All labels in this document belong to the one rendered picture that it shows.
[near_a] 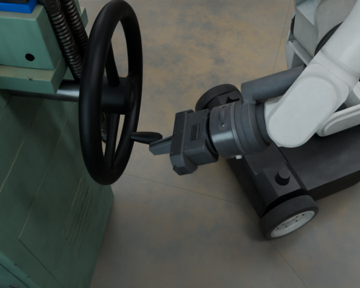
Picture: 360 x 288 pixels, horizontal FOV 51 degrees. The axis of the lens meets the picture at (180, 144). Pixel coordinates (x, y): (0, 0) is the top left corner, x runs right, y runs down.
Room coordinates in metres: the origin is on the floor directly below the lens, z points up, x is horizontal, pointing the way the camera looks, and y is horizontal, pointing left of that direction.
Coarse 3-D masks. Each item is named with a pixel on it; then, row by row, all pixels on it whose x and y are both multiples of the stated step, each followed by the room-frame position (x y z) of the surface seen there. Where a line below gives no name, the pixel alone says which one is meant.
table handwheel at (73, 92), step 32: (96, 32) 0.39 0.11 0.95; (128, 32) 0.53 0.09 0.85; (96, 64) 0.35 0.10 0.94; (128, 64) 0.53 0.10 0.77; (32, 96) 0.42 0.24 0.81; (64, 96) 0.41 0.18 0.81; (96, 96) 0.32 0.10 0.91; (128, 96) 0.40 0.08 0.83; (96, 128) 0.30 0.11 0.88; (128, 128) 0.44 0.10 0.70; (96, 160) 0.28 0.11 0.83; (128, 160) 0.37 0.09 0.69
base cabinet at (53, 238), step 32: (32, 128) 0.43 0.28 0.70; (64, 128) 0.52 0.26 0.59; (32, 160) 0.39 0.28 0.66; (64, 160) 0.48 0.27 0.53; (0, 192) 0.30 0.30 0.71; (32, 192) 0.35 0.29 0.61; (64, 192) 0.43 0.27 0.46; (96, 192) 0.55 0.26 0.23; (0, 224) 0.26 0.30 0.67; (32, 224) 0.30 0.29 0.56; (64, 224) 0.37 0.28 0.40; (96, 224) 0.49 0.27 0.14; (0, 256) 0.22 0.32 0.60; (32, 256) 0.26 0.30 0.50; (64, 256) 0.32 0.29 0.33; (96, 256) 0.42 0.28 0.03
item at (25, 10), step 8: (0, 0) 0.43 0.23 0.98; (8, 0) 0.43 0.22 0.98; (16, 0) 0.42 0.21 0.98; (24, 0) 0.42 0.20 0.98; (32, 0) 0.43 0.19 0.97; (0, 8) 0.43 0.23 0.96; (8, 8) 0.42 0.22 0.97; (16, 8) 0.42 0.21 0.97; (24, 8) 0.42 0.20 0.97; (32, 8) 0.43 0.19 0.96
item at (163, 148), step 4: (168, 140) 0.39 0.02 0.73; (156, 144) 0.39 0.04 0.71; (160, 144) 0.39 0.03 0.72; (164, 144) 0.38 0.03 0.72; (168, 144) 0.38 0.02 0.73; (152, 148) 0.39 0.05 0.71; (156, 148) 0.38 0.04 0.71; (160, 148) 0.38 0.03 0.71; (164, 148) 0.38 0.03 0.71; (168, 148) 0.38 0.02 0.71; (152, 152) 0.38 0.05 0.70; (156, 152) 0.38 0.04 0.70; (160, 152) 0.38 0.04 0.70; (164, 152) 0.38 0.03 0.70; (168, 152) 0.38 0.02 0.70
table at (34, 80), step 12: (84, 12) 0.56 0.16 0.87; (84, 24) 0.54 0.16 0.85; (60, 60) 0.43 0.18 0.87; (0, 72) 0.41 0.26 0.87; (12, 72) 0.41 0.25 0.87; (24, 72) 0.41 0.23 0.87; (36, 72) 0.41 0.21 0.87; (48, 72) 0.41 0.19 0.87; (60, 72) 0.42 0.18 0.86; (0, 84) 0.40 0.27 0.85; (12, 84) 0.40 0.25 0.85; (24, 84) 0.39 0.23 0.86; (36, 84) 0.39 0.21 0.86; (48, 84) 0.39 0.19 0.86; (60, 84) 0.41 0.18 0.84
